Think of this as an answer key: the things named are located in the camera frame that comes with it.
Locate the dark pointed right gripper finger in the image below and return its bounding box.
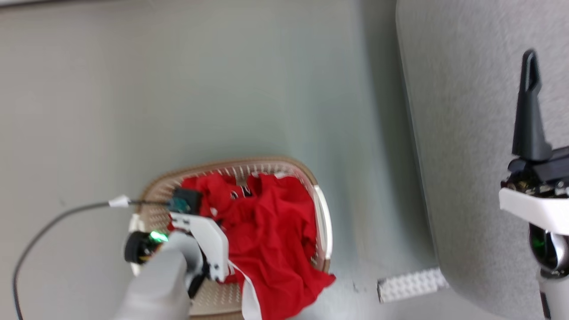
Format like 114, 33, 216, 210
512, 49, 553, 162

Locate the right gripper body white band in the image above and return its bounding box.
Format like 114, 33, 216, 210
498, 147, 569, 236

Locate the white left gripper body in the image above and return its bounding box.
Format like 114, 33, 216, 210
169, 212, 230, 283

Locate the red garment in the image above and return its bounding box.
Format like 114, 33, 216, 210
168, 172, 337, 320

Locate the beige perforated laundry basket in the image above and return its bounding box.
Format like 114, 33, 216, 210
129, 156, 333, 320

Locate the white fabric strip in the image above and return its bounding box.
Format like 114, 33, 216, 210
228, 260, 263, 320

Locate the white studded block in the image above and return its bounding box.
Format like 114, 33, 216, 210
377, 267, 449, 304

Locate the thin black cable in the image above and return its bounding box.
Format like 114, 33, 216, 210
12, 200, 173, 320

